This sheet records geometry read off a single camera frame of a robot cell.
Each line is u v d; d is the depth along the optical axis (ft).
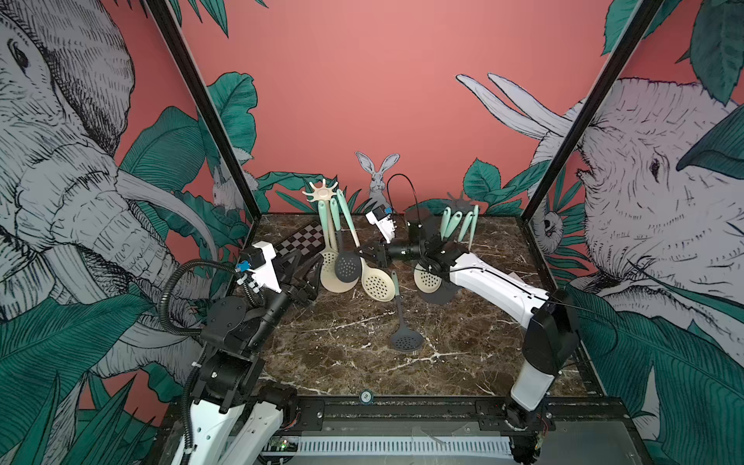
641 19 2.29
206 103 2.82
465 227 2.29
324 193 2.32
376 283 2.49
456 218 2.21
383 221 2.22
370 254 2.38
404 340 2.82
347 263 2.91
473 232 2.40
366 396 2.55
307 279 1.68
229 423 1.35
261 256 1.55
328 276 2.97
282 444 2.30
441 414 2.50
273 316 1.64
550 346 1.48
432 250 2.05
